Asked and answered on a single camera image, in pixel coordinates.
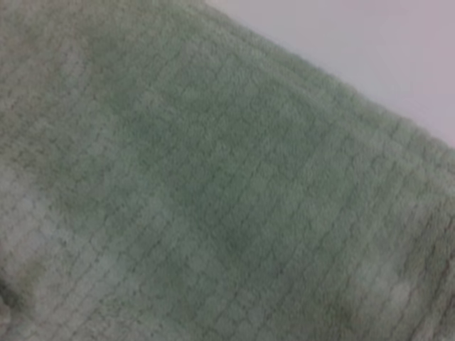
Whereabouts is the pale green ribbed towel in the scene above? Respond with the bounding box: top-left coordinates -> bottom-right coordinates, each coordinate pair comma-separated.
0,0 -> 455,341

